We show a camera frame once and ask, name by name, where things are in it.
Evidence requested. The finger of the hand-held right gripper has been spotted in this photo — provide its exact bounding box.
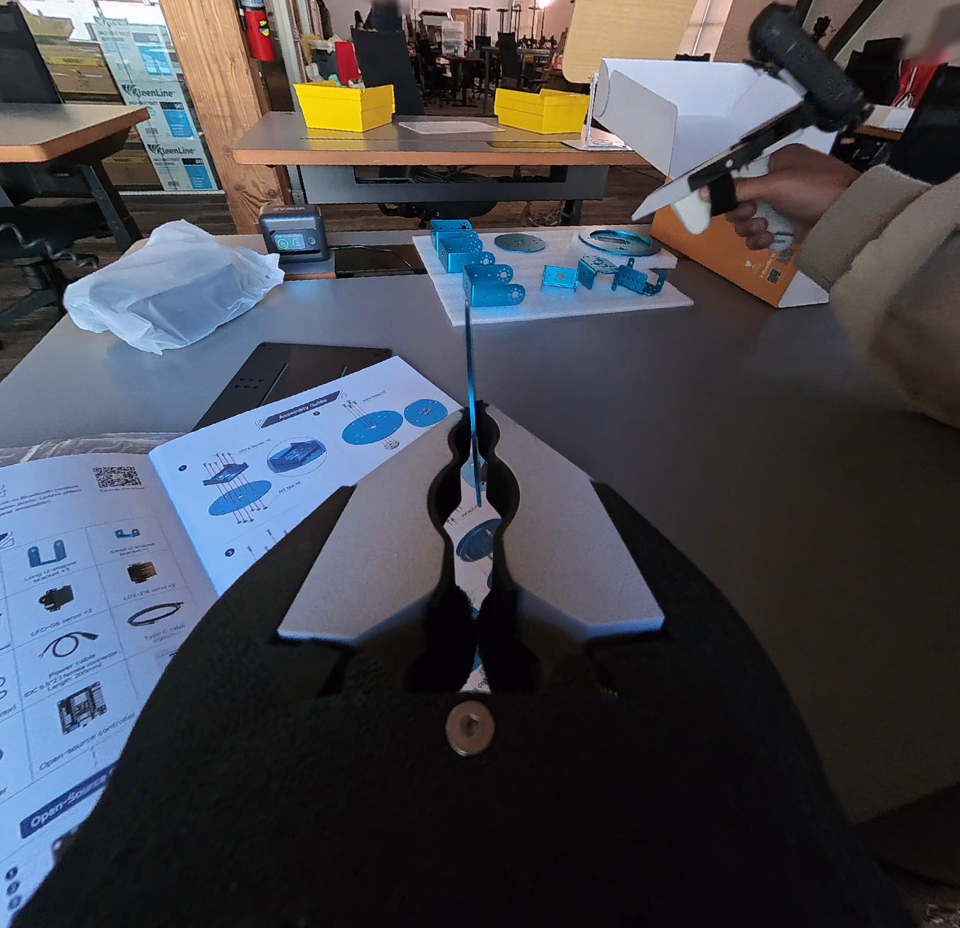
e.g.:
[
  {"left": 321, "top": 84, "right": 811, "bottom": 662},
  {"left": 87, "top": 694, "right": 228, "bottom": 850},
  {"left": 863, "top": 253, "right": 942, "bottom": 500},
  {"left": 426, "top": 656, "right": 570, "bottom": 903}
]
[{"left": 631, "top": 105, "right": 813, "bottom": 223}]

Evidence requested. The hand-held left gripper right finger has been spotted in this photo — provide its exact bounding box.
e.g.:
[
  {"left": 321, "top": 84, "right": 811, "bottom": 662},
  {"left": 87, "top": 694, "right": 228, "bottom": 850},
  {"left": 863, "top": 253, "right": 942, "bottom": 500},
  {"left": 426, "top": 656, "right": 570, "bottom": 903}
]
[{"left": 477, "top": 403, "right": 669, "bottom": 694}]

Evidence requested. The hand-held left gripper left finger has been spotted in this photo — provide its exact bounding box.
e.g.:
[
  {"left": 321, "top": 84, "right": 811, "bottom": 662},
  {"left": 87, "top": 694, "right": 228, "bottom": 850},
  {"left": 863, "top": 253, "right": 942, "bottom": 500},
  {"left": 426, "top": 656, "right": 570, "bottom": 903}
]
[{"left": 277, "top": 409, "right": 481, "bottom": 694}]

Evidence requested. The blue perforated round metal plate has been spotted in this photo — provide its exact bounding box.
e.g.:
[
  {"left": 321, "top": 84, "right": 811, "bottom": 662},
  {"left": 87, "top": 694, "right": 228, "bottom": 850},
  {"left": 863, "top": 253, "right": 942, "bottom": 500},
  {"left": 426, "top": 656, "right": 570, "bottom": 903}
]
[{"left": 462, "top": 298, "right": 485, "bottom": 509}]

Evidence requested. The person's right forearm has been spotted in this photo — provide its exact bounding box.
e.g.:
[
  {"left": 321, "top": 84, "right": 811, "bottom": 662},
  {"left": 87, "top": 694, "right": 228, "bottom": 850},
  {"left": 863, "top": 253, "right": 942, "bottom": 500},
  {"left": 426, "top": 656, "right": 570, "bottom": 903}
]
[{"left": 795, "top": 161, "right": 960, "bottom": 428}]

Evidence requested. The person's right hand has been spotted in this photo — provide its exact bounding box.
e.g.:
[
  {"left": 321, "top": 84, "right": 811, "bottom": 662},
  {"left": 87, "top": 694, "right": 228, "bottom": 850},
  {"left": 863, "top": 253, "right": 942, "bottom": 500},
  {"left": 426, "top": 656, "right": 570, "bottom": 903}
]
[{"left": 699, "top": 142, "right": 861, "bottom": 254}]

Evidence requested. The orange and white box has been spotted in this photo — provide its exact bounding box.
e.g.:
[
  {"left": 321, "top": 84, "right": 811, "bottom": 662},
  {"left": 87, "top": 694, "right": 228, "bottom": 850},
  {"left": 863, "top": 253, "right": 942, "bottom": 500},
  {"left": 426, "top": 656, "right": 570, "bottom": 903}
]
[{"left": 590, "top": 58, "right": 849, "bottom": 310}]

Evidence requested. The white foam sheet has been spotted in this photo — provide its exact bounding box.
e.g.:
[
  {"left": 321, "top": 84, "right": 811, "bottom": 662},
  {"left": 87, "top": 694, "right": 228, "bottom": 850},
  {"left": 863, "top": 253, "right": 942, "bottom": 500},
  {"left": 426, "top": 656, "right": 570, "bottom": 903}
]
[{"left": 412, "top": 226, "right": 695, "bottom": 328}]

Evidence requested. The yellow bin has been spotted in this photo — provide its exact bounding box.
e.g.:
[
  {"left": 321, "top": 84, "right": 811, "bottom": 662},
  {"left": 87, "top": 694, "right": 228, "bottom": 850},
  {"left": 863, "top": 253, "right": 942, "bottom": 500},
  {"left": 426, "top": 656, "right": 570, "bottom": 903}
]
[
  {"left": 292, "top": 82, "right": 396, "bottom": 133},
  {"left": 493, "top": 86, "right": 591, "bottom": 134}
]

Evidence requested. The light wooden panel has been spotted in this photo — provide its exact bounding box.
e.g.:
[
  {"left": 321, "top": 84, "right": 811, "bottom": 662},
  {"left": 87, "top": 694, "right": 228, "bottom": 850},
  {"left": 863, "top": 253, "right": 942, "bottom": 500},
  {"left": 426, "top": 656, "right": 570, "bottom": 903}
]
[{"left": 562, "top": 0, "right": 704, "bottom": 87}]

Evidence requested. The white tray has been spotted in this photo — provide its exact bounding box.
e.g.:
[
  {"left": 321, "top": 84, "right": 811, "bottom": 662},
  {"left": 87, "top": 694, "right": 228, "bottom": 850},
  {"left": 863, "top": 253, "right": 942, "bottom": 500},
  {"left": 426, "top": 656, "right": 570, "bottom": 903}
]
[{"left": 397, "top": 118, "right": 502, "bottom": 136}]

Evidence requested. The assembly guide booklet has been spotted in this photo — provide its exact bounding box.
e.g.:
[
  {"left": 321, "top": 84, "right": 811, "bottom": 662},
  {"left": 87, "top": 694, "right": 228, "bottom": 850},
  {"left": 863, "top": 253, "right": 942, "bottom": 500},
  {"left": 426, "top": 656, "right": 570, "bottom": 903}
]
[{"left": 0, "top": 355, "right": 464, "bottom": 922}]

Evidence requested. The grey label printer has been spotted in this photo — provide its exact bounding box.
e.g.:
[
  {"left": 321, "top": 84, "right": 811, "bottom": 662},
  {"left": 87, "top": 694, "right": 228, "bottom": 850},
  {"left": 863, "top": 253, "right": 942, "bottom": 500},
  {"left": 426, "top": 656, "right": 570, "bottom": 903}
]
[{"left": 258, "top": 204, "right": 333, "bottom": 263}]

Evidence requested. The white plastic bag bundle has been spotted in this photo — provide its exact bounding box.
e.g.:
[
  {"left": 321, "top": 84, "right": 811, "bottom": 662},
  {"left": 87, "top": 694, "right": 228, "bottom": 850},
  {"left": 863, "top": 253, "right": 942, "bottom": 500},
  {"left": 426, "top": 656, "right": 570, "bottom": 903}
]
[{"left": 63, "top": 219, "right": 286, "bottom": 355}]

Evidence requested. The red fire extinguisher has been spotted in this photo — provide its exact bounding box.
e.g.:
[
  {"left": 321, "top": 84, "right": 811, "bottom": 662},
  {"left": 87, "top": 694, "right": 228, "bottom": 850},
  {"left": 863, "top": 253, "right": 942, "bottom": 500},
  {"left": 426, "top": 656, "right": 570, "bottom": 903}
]
[{"left": 242, "top": 7, "right": 277, "bottom": 63}]

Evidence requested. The wooden pillar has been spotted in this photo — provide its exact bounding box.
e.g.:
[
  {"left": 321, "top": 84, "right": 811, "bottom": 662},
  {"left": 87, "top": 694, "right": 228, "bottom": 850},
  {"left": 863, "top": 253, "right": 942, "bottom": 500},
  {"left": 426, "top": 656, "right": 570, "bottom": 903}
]
[{"left": 148, "top": 0, "right": 292, "bottom": 233}]

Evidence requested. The stack of labelled cartons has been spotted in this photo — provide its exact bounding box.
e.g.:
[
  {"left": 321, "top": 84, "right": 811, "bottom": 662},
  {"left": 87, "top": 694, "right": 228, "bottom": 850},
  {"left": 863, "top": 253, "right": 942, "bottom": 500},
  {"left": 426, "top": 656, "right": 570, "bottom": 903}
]
[{"left": 90, "top": 16, "right": 220, "bottom": 193}]

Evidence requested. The blue ring-shaped plate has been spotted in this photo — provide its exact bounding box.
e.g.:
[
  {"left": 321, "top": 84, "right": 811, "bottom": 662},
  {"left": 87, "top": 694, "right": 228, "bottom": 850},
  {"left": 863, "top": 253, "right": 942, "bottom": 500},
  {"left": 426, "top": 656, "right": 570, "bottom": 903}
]
[{"left": 579, "top": 226, "right": 663, "bottom": 258}]

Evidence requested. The black flat base plate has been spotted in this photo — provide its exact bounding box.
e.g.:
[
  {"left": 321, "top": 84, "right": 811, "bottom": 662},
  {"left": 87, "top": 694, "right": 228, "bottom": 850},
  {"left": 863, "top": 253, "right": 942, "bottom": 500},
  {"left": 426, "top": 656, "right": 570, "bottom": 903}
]
[{"left": 192, "top": 341, "right": 393, "bottom": 432}]

